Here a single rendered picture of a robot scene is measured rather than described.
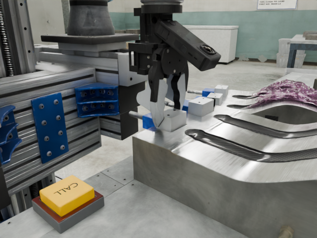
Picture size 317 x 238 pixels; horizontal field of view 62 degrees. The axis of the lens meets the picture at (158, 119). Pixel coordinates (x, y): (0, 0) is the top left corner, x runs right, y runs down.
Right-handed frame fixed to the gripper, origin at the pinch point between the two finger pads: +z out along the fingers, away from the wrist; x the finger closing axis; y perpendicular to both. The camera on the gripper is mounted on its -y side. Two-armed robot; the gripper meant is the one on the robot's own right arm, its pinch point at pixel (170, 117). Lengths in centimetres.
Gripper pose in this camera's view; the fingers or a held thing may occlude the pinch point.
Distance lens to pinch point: 51.0
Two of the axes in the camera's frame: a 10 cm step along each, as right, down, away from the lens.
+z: 0.0, 9.4, 3.5
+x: -6.4, 2.7, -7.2
